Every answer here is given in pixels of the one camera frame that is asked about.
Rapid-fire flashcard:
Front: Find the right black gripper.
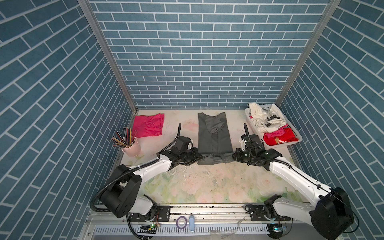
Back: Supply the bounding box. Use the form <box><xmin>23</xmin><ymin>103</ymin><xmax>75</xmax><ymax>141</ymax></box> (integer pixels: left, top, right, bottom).
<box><xmin>230</xmin><ymin>147</ymin><xmax>256</xmax><ymax>164</ymax></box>

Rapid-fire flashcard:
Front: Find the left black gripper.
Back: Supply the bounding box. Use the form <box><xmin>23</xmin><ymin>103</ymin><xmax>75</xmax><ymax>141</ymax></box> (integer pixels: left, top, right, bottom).
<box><xmin>178</xmin><ymin>147</ymin><xmax>204</xmax><ymax>165</ymax></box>

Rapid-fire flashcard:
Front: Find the grey t shirt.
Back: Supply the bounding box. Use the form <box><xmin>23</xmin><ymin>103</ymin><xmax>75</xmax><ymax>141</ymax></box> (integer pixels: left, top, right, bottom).
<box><xmin>198</xmin><ymin>113</ymin><xmax>234</xmax><ymax>165</ymax></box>

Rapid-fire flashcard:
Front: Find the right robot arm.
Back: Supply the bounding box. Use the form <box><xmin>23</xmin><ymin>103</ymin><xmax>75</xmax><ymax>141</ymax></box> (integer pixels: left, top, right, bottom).
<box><xmin>232</xmin><ymin>134</ymin><xmax>359</xmax><ymax>240</ymax></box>

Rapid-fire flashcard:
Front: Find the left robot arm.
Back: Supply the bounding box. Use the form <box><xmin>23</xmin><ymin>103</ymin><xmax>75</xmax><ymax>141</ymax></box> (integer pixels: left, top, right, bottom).
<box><xmin>90</xmin><ymin>136</ymin><xmax>203</xmax><ymax>221</ymax></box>

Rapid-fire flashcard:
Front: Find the magenta garment in basket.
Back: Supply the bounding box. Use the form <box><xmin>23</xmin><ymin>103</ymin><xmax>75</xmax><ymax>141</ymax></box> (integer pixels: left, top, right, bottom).
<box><xmin>264</xmin><ymin>125</ymin><xmax>288</xmax><ymax>138</ymax></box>

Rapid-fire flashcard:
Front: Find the white t shirt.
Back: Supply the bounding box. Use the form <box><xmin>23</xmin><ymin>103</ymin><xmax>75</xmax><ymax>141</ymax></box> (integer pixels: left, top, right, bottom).
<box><xmin>249</xmin><ymin>103</ymin><xmax>288</xmax><ymax>134</ymax></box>

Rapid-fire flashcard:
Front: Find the red t shirt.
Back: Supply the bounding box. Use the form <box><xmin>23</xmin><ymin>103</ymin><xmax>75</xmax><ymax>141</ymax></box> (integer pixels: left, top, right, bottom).
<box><xmin>263</xmin><ymin>128</ymin><xmax>299</xmax><ymax>146</ymax></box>

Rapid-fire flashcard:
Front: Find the folded magenta t shirt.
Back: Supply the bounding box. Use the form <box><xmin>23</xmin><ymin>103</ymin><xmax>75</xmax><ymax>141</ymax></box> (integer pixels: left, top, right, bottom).
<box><xmin>132</xmin><ymin>114</ymin><xmax>165</xmax><ymax>138</ymax></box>

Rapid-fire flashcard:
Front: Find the pink pencil cup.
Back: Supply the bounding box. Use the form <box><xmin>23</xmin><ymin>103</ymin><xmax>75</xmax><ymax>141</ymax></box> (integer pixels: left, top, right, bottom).
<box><xmin>121</xmin><ymin>140</ymin><xmax>141</xmax><ymax>157</ymax></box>

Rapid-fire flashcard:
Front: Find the coloured pencils bundle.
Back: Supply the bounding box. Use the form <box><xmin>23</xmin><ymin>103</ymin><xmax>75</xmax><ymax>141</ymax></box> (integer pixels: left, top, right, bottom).
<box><xmin>111</xmin><ymin>127</ymin><xmax>138</xmax><ymax>149</ymax></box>

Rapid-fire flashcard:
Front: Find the purple tape roll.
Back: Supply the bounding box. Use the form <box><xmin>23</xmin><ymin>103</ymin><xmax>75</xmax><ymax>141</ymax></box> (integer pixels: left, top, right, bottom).
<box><xmin>176</xmin><ymin>216</ymin><xmax>188</xmax><ymax>230</ymax></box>

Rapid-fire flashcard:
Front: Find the light blue small cylinder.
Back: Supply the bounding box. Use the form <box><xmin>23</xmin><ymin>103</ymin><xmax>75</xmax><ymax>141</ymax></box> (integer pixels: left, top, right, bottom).
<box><xmin>189</xmin><ymin>215</ymin><xmax>196</xmax><ymax>232</ymax></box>

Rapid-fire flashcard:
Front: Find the left circuit board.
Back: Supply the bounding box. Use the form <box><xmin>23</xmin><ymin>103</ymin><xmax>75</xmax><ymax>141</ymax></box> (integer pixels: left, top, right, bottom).
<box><xmin>139</xmin><ymin>224</ymin><xmax>158</xmax><ymax>234</ymax></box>

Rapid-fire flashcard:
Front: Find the right black cable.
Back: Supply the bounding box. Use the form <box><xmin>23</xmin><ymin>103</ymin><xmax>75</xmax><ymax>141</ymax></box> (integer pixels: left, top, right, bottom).
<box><xmin>243</xmin><ymin>123</ymin><xmax>360</xmax><ymax>235</ymax></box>

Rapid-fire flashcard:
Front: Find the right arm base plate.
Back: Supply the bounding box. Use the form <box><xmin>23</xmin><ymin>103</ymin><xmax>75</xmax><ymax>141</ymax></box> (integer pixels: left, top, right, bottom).
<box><xmin>244</xmin><ymin>204</ymin><xmax>291</xmax><ymax>222</ymax></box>

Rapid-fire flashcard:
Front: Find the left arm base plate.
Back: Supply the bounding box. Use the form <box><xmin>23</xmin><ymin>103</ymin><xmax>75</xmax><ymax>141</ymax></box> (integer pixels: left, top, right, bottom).
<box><xmin>128</xmin><ymin>205</ymin><xmax>171</xmax><ymax>222</ymax></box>

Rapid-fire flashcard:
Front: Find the aluminium front rail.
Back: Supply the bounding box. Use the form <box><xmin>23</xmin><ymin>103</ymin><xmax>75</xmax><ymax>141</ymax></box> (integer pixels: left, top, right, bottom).
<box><xmin>78</xmin><ymin>202</ymin><xmax>343</xmax><ymax>240</ymax></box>

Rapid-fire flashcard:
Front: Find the left black corrugated cable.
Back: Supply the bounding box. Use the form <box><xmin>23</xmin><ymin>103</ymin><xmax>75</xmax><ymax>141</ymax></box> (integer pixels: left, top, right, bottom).
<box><xmin>89</xmin><ymin>122</ymin><xmax>183</xmax><ymax>240</ymax></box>

